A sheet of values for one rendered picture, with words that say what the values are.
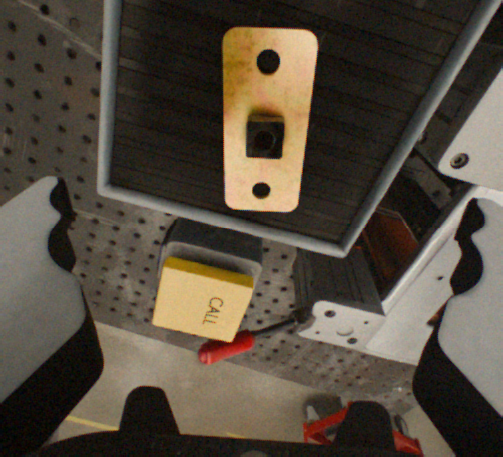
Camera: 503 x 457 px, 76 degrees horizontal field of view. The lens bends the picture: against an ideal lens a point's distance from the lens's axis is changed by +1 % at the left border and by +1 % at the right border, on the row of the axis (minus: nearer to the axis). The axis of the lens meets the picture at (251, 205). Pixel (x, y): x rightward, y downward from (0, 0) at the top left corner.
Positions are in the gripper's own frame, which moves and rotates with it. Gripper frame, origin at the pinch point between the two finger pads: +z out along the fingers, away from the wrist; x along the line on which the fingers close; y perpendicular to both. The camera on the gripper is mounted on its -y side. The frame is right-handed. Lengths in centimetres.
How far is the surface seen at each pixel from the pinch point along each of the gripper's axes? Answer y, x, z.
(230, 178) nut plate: 2.2, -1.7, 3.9
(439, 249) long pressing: 19.0, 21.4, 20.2
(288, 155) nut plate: 0.8, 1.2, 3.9
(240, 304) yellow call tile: 11.8, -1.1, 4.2
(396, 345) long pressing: 37.5, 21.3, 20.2
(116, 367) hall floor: 223, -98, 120
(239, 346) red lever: 22.8, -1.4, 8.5
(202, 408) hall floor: 274, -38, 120
